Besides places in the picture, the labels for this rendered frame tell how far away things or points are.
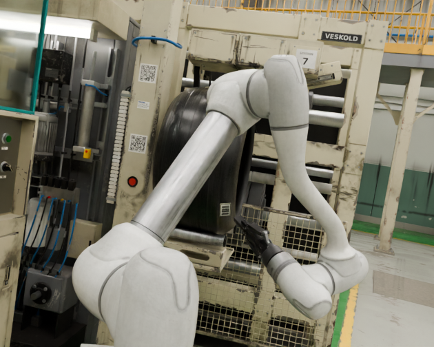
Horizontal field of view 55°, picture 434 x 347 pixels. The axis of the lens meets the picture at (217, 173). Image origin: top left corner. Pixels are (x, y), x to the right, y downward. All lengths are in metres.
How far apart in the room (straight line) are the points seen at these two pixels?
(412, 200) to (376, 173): 0.99
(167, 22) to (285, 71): 0.84
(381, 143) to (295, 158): 9.80
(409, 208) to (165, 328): 10.19
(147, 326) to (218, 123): 0.55
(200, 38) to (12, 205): 1.08
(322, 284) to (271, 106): 0.52
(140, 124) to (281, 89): 0.84
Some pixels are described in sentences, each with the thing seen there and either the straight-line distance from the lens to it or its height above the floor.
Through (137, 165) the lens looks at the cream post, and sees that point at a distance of 1.77.
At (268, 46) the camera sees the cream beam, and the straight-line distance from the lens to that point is 1.98.
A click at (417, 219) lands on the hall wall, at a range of 10.89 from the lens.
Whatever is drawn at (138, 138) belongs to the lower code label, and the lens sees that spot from 1.77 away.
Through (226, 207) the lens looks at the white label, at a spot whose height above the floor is 1.05.
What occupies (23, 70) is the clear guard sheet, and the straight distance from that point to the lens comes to 1.63.
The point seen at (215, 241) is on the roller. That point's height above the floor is 0.90.
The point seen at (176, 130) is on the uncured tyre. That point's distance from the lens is 1.52.
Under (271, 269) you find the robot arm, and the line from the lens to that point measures 1.30.
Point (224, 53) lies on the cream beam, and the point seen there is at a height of 1.68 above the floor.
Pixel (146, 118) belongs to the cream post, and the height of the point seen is 1.33.
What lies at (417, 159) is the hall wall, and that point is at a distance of 10.91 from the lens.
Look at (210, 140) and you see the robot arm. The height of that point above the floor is 1.27.
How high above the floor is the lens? 1.26
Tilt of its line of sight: 4 degrees down
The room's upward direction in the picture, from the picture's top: 9 degrees clockwise
